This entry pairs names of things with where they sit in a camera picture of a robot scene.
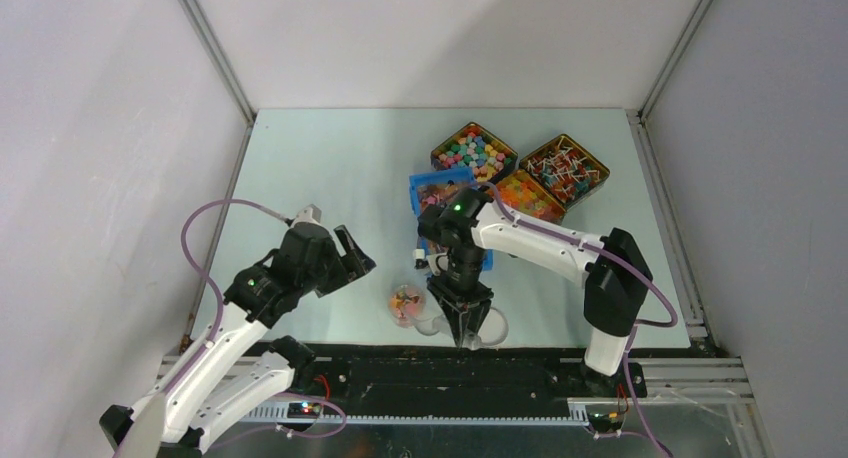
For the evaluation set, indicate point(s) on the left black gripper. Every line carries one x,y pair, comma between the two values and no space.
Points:
362,262

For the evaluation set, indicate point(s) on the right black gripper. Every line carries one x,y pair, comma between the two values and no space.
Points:
460,321

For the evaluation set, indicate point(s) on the silver jar lid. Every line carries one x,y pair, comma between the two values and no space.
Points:
494,329

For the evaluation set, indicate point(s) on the clear plastic scoop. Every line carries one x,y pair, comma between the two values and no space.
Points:
439,325

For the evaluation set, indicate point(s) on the clear plastic jar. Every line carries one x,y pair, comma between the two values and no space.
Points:
406,304

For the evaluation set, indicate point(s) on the blue plastic candy bin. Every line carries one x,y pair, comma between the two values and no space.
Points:
431,188

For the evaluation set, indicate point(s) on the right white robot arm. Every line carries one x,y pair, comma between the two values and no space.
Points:
609,268

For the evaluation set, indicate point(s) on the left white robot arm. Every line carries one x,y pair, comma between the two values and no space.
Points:
187,411

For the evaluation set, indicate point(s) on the tin of gummy candies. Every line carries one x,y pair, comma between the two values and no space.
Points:
520,191

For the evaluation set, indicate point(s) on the tin of square candies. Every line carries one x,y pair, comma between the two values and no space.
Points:
476,149

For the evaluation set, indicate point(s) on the tin of lollipops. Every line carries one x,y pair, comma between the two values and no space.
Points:
566,170

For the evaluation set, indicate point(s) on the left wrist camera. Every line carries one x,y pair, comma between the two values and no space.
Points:
310,214

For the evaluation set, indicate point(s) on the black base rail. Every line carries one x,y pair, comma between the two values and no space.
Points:
375,382

